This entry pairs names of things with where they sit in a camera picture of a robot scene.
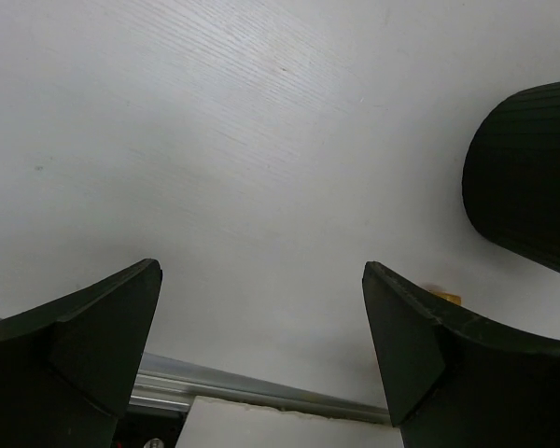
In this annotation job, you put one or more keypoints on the aluminium frame rail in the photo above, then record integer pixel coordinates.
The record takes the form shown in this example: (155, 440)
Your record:
(175, 384)

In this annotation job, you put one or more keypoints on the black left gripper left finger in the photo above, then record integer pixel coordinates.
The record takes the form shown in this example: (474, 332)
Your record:
(67, 367)

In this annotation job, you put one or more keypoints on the small orange juice bottle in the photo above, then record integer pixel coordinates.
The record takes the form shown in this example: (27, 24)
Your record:
(442, 293)

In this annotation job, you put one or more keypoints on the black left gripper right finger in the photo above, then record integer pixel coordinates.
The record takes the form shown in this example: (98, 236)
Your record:
(453, 378)

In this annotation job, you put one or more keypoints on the black ribbed plastic bin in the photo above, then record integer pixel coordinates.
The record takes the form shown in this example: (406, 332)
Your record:
(511, 175)

